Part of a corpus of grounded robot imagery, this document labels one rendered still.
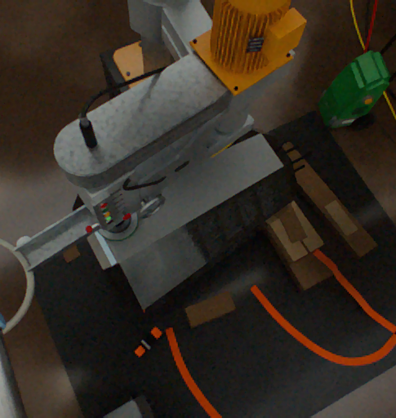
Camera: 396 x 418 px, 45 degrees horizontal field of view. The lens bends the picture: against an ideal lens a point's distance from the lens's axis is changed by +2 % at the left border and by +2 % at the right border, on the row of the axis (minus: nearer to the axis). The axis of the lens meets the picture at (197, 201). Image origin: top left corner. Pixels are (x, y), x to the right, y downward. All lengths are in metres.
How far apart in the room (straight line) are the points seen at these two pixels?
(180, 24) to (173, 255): 1.14
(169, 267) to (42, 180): 1.37
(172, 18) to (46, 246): 1.16
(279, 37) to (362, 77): 1.92
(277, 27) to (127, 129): 0.60
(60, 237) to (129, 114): 0.76
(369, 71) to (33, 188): 2.42
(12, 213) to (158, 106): 1.97
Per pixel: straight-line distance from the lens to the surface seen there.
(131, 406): 2.29
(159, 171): 1.96
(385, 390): 3.41
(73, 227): 2.22
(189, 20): 2.25
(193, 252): 2.54
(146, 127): 1.68
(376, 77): 3.44
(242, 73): 1.80
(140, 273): 2.48
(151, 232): 2.44
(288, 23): 1.64
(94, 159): 1.64
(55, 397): 3.21
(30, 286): 2.15
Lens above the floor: 3.13
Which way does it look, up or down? 69 degrees down
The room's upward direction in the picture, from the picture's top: 9 degrees clockwise
